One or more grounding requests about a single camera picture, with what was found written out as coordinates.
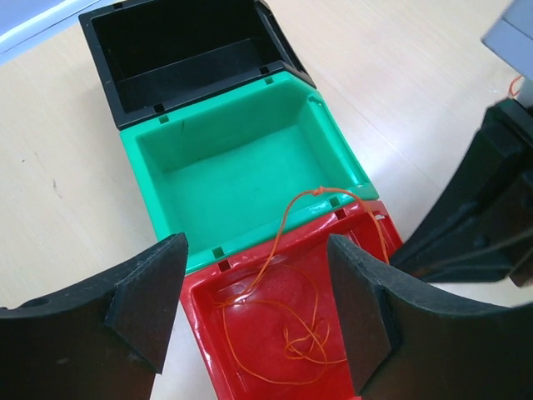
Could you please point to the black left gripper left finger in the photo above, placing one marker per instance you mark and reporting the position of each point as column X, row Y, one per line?
column 105, row 337

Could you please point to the red plastic bin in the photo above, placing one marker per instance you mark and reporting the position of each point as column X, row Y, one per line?
column 265, row 319

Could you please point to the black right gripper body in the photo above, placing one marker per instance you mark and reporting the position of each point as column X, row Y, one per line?
column 480, row 228

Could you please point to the green plastic bin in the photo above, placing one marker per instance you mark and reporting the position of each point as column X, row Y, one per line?
column 229, row 171

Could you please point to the black plastic bin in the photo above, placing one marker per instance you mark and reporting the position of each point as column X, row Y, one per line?
column 153, row 57

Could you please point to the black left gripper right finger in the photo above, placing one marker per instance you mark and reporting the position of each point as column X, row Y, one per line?
column 406, row 339

